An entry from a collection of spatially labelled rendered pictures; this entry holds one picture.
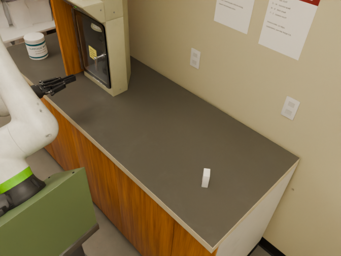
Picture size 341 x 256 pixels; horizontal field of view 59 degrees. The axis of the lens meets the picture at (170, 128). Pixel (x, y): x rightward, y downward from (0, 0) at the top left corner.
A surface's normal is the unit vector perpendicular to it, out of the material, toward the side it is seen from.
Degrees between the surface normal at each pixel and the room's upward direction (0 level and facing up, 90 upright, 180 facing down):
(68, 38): 90
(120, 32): 90
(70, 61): 90
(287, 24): 90
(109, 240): 0
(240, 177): 0
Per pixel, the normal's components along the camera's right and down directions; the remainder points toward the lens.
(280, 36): -0.72, 0.44
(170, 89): 0.04, -0.74
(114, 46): 0.70, 0.50
